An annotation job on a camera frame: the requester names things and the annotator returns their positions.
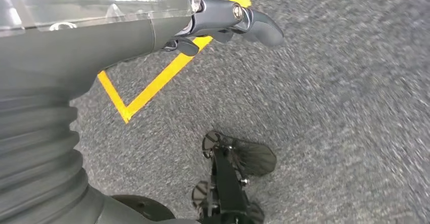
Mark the yellow floor tape square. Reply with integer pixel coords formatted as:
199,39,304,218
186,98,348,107
97,0,253,124

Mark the black round robot body plate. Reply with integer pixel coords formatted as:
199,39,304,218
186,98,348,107
112,195,175,221

